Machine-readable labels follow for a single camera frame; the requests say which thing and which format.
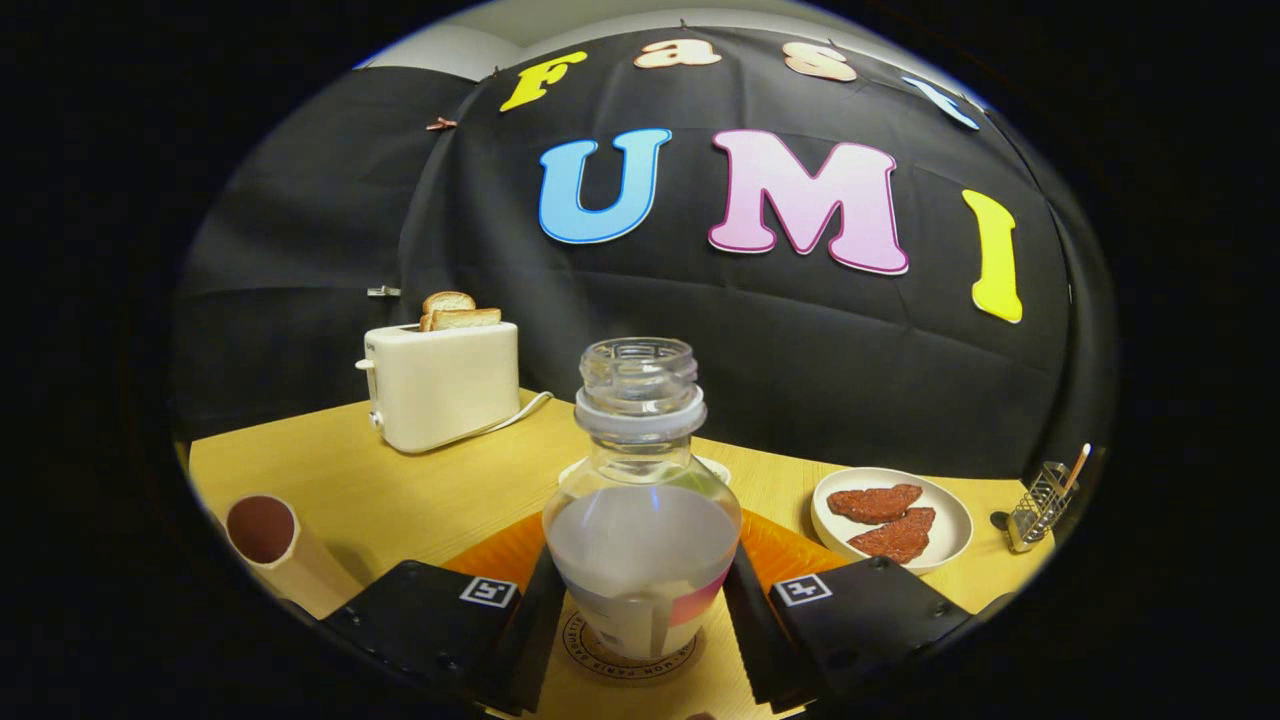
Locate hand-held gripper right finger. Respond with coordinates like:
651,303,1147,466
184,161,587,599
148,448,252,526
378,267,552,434
722,510,973,711

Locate black backdrop cloth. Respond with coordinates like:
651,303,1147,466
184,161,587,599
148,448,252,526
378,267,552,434
170,25,1111,481

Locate wooden table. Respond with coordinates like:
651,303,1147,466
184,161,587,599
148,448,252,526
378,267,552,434
188,388,1056,720

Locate clear plastic juice bottle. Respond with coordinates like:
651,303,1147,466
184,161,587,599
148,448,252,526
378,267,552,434
543,337,743,661

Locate round cork coaster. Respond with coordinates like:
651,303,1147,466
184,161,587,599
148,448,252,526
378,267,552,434
562,610,706,686

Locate red meat patty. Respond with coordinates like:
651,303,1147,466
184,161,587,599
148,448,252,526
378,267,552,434
848,507,937,565
827,484,924,525

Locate white divided seasoning dish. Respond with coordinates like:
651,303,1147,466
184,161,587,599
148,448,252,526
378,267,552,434
558,455,731,488

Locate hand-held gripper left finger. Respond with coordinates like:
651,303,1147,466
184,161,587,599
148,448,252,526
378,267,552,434
322,513,569,716

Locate white round plate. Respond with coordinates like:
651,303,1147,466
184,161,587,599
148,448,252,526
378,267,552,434
811,467,974,576

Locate cream cup with wooden handle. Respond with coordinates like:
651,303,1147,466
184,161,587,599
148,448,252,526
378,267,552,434
226,494,366,619

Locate cream toaster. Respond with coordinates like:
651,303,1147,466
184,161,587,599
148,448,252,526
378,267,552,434
356,321,521,455

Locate white toaster cable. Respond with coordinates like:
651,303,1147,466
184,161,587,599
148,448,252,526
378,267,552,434
440,391,554,449

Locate metal wire utensil rack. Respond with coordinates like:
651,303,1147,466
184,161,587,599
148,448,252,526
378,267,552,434
1006,443,1093,554

